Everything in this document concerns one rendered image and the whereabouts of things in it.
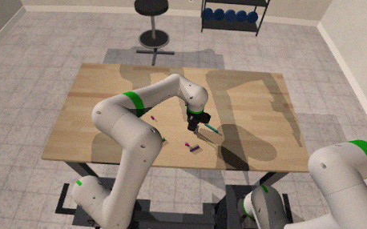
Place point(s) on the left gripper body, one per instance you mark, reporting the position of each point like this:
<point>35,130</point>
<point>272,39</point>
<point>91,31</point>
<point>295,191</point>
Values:
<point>194,119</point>

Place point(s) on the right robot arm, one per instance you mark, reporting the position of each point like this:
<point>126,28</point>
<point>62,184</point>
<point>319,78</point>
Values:
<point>339,172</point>

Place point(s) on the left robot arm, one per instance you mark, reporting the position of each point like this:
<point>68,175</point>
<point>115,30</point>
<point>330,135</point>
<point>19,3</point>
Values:
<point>119,118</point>

